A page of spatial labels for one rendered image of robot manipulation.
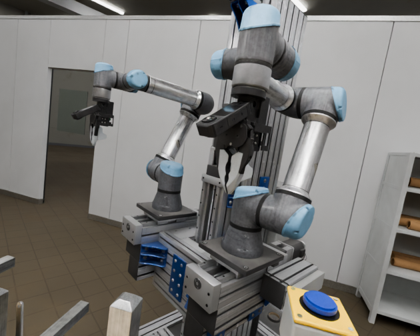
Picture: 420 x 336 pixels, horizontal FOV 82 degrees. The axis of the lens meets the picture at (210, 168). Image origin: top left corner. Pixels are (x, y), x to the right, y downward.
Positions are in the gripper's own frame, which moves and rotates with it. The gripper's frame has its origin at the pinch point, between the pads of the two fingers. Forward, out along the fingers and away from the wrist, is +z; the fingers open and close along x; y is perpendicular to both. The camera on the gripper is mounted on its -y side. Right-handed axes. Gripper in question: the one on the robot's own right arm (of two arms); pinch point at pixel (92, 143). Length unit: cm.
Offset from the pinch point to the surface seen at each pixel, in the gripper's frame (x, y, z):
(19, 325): -61, -30, 34
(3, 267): -29, -31, 37
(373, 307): -82, 222, 116
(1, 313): -67, -33, 26
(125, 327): -88, -21, 19
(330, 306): -109, -6, 8
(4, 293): -67, -33, 22
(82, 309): -47, -14, 46
